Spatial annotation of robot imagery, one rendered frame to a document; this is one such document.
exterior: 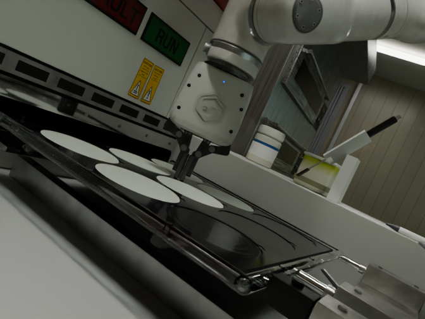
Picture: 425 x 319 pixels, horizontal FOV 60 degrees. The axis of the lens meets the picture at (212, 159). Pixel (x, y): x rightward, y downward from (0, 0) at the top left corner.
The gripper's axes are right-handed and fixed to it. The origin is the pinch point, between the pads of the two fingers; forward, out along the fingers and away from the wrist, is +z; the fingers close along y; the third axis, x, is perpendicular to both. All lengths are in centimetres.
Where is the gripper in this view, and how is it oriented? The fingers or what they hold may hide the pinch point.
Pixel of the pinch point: (184, 166)
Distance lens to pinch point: 55.8
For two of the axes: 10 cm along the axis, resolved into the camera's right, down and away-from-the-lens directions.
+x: 0.1, -0.6, 10.0
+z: -4.2, 9.1, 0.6
